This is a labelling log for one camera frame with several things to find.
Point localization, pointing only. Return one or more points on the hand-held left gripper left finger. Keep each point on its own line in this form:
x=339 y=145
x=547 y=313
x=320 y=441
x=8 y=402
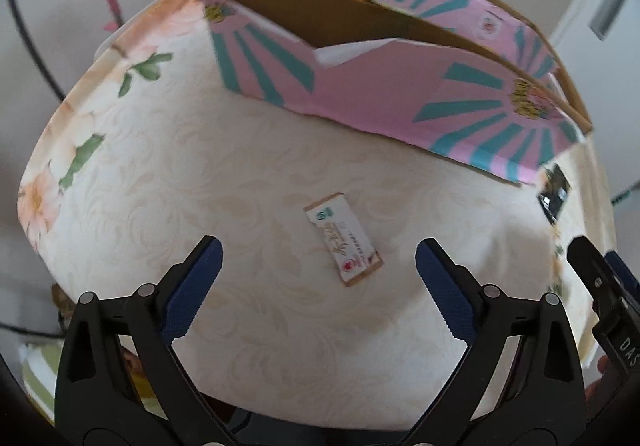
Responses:
x=192 y=286

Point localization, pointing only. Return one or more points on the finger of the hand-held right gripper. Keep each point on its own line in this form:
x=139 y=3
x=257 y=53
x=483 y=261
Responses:
x=595 y=276
x=627 y=273

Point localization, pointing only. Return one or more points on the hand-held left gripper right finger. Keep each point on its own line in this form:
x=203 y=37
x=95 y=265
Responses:
x=447 y=291

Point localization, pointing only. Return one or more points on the white snack bar packet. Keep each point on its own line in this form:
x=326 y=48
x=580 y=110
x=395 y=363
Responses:
x=345 y=238

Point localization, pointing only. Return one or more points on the pink printed cardboard box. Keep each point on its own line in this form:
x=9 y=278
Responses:
x=380 y=86

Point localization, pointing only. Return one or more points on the small black packet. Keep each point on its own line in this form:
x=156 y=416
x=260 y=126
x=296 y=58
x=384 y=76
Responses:
x=552 y=196

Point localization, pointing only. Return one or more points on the yellow packet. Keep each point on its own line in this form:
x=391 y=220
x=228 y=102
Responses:
x=136 y=368

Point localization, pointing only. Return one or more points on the floral tablecloth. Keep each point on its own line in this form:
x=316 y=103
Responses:
x=200 y=166

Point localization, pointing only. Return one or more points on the green striped cloth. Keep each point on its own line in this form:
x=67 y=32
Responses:
x=37 y=376

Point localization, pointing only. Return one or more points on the white wardrobe door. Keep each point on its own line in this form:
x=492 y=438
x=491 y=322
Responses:
x=620 y=51

